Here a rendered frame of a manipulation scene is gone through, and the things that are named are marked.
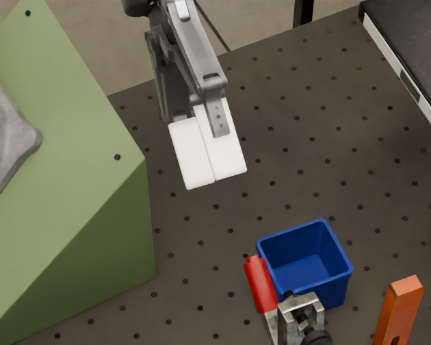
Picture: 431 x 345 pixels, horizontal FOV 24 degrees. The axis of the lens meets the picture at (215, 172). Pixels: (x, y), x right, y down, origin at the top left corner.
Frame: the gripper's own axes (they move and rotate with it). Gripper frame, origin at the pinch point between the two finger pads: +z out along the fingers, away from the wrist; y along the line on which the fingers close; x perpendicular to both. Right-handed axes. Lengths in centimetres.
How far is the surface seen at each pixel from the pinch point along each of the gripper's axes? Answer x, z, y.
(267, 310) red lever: 1.3, 14.4, 0.1
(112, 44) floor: 23, -44, -175
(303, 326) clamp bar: 1.3, 15.2, 11.1
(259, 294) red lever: 1.1, 12.8, -0.1
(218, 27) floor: 53, -41, -173
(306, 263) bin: 21, 16, -49
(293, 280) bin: 18, 18, -48
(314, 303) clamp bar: 2.9, 13.7, 10.7
